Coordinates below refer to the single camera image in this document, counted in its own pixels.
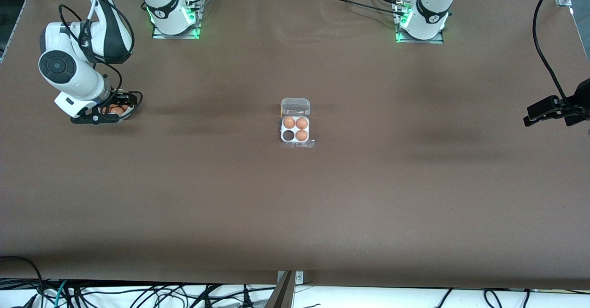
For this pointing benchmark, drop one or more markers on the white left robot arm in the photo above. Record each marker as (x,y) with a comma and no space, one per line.
(428,8)

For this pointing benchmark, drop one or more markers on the clear plastic egg carton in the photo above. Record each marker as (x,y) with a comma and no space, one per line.
(295,105)

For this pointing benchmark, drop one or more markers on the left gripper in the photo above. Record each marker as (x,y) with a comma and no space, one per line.
(581,97)

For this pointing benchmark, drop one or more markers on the dark metal strut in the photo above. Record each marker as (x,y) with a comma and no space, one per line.
(281,294)

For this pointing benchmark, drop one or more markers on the small metal bracket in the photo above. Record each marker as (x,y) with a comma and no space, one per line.
(299,277)

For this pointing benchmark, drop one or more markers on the white round bowl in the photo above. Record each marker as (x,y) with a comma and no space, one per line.
(130,113)

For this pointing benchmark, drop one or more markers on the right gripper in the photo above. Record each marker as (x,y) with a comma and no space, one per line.
(120,99)

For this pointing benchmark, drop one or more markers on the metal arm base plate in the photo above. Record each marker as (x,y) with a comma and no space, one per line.
(438,40)
(159,35)

